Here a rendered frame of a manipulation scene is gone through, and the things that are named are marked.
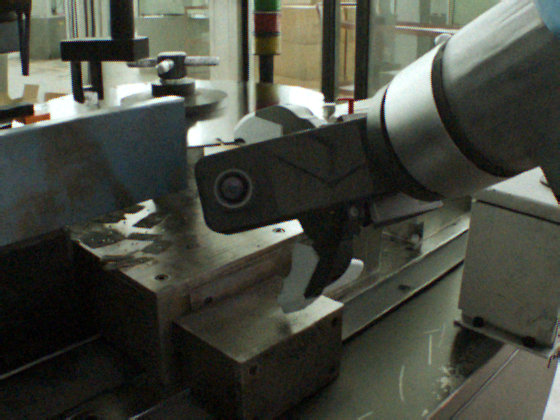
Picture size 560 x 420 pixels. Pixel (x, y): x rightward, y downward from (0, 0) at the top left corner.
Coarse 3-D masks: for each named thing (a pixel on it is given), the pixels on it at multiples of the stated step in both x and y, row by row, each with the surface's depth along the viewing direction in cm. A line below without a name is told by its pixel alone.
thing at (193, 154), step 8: (192, 152) 60; (200, 152) 61; (192, 160) 60; (192, 168) 60; (192, 176) 61; (192, 184) 61; (176, 192) 61; (184, 192) 61; (192, 192) 61; (152, 200) 62; (160, 200) 61; (168, 200) 61; (176, 200) 61; (184, 200) 61; (192, 200) 62
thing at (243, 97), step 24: (72, 96) 67; (120, 96) 66; (240, 96) 64; (264, 96) 64; (288, 96) 64; (312, 96) 64; (192, 120) 54; (216, 120) 53; (240, 120) 54; (192, 144) 46; (216, 144) 46
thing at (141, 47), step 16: (112, 0) 49; (128, 0) 49; (112, 16) 49; (128, 16) 50; (112, 32) 50; (128, 32) 50; (64, 48) 52; (80, 48) 51; (96, 48) 51; (112, 48) 50; (128, 48) 50; (144, 48) 51; (80, 64) 52; (96, 64) 53; (80, 80) 52; (96, 80) 54; (80, 96) 53
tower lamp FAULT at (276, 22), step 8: (256, 16) 83; (264, 16) 83; (272, 16) 83; (280, 16) 84; (256, 24) 83; (264, 24) 83; (272, 24) 83; (280, 24) 84; (256, 32) 84; (264, 32) 83; (272, 32) 84; (280, 32) 85
